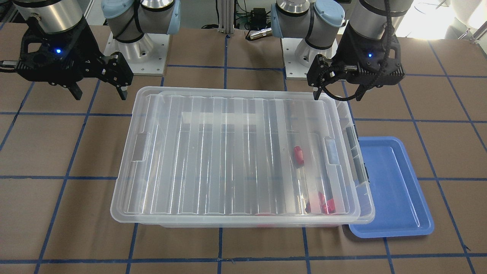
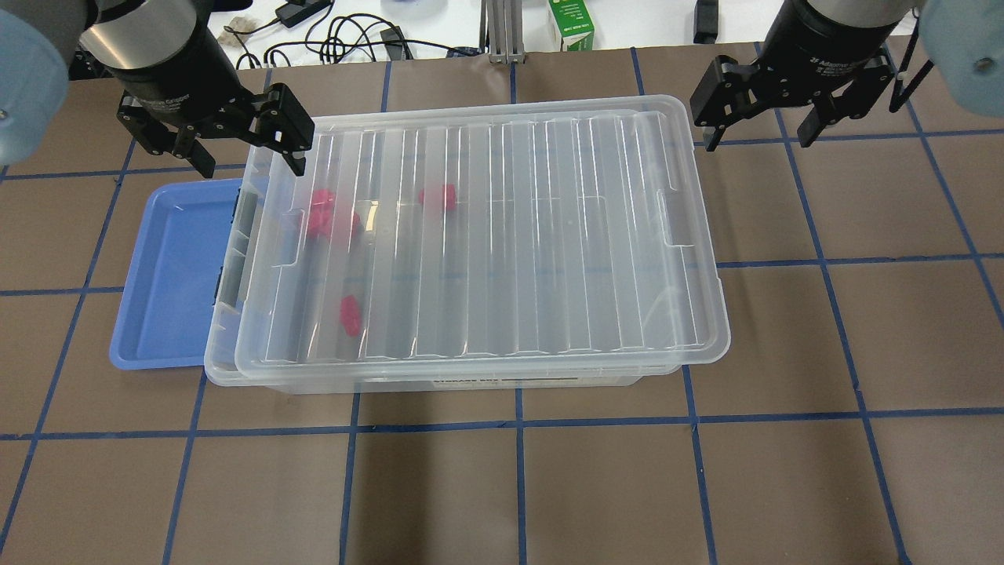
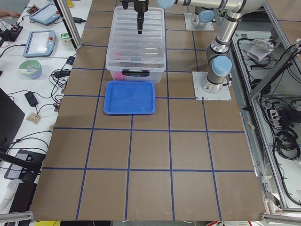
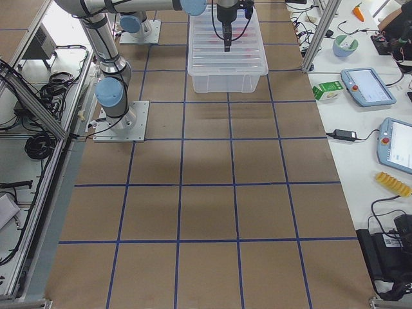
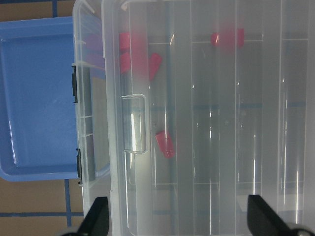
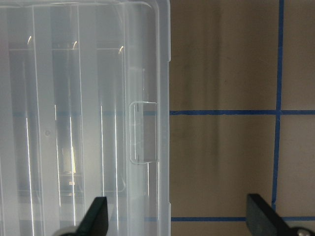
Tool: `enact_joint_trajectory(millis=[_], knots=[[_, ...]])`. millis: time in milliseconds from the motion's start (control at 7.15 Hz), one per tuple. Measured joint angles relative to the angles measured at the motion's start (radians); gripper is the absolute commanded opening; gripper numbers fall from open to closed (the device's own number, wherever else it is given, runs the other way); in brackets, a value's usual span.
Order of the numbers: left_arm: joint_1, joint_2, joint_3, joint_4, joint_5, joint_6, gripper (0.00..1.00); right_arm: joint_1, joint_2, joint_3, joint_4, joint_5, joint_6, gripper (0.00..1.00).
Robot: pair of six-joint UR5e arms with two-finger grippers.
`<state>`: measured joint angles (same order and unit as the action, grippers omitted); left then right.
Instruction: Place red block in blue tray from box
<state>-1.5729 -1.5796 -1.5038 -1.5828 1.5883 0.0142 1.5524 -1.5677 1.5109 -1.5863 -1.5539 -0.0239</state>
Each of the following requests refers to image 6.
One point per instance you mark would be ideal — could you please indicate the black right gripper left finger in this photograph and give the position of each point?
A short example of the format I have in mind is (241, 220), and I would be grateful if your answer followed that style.
(95, 221)

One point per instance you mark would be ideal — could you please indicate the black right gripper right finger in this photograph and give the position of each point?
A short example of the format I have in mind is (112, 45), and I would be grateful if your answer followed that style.
(262, 220)

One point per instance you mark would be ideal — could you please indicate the clear plastic storage box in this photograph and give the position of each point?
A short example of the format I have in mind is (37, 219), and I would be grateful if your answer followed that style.
(84, 113)

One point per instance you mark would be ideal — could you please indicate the vertical blue tape line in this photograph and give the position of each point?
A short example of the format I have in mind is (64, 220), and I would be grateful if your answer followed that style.
(278, 103)

